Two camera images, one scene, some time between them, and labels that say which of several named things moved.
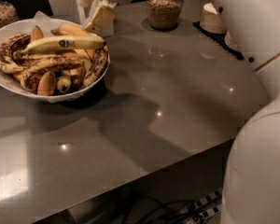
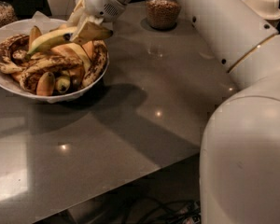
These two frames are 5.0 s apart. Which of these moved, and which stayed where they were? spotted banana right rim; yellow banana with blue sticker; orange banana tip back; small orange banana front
Moved: yellow banana with blue sticker
Stayed: spotted banana right rim; small orange banana front; orange banana tip back
